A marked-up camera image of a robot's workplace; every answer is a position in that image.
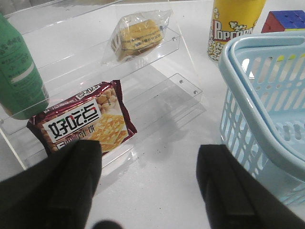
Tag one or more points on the maroon biscuit packet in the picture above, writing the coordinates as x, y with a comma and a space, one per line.
96, 113

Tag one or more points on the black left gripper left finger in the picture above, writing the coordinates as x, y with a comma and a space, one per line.
56, 193

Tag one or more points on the yellow popcorn paper cup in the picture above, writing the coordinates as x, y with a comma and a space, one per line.
230, 19

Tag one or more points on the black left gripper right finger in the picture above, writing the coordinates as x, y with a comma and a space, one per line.
234, 199

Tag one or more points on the clear acrylic left shelf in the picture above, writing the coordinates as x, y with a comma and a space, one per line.
70, 43

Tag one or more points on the light blue plastic basket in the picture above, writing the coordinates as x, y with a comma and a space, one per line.
263, 120

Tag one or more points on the green bottle near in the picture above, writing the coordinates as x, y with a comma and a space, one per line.
22, 91

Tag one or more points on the bread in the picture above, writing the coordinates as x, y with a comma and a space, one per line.
136, 35

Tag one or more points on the colourful puzzle cube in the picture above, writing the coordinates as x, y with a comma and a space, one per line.
284, 20

